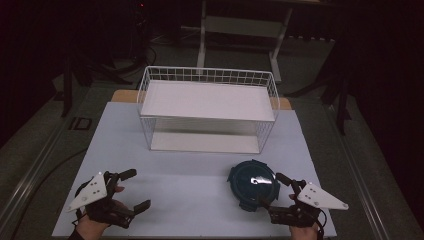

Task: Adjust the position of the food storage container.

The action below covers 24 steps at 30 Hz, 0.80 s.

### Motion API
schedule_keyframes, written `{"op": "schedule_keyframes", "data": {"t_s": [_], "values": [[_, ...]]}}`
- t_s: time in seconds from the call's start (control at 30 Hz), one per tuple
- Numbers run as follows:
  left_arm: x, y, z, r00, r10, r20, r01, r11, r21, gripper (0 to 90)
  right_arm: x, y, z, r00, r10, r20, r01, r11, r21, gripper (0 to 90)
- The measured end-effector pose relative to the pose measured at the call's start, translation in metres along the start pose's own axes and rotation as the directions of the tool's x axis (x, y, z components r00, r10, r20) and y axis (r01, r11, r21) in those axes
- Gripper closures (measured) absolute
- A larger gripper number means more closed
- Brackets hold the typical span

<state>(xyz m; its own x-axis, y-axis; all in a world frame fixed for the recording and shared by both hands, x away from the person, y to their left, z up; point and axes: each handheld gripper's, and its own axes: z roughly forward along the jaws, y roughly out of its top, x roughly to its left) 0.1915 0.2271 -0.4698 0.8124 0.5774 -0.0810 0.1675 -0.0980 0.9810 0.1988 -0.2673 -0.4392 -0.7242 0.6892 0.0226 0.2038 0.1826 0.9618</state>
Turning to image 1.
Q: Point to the metal floor rail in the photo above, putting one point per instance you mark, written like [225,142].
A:
[30,173]
[358,173]

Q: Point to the person's right hand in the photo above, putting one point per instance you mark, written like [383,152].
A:
[302,233]

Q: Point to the white metal desk frame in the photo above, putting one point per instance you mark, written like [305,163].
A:
[245,26]

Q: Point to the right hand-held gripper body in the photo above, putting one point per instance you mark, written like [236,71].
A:
[320,197]

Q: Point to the black floor socket box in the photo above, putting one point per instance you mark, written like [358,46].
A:
[80,123]

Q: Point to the person's left hand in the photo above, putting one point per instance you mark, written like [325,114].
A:
[90,229]

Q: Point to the black metal stand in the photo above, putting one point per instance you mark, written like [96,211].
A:
[67,86]

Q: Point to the wooden table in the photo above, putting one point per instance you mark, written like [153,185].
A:
[124,96]

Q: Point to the pale blue table sheet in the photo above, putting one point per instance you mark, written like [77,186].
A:
[186,186]

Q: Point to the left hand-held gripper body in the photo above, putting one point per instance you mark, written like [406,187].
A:
[90,193]

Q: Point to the dark teal round bowl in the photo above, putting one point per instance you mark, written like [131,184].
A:
[250,186]

